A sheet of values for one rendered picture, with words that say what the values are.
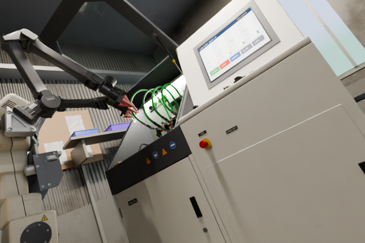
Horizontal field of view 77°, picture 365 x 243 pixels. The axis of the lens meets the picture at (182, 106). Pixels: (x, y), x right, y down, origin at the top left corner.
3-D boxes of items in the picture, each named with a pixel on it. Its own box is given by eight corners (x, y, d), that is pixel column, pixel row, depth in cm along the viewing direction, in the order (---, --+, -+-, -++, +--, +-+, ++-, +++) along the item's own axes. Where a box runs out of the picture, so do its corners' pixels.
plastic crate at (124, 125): (126, 135, 331) (124, 128, 334) (134, 128, 317) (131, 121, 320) (105, 139, 306) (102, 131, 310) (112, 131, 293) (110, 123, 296)
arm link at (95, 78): (86, 86, 129) (92, 77, 124) (95, 75, 138) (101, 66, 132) (104, 98, 133) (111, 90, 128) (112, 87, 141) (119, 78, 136)
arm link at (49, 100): (-7, 43, 109) (-4, 28, 103) (25, 41, 119) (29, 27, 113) (41, 120, 105) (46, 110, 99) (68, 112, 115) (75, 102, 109)
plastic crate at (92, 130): (93, 140, 292) (91, 134, 295) (99, 134, 281) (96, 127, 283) (70, 144, 271) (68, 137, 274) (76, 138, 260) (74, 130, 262)
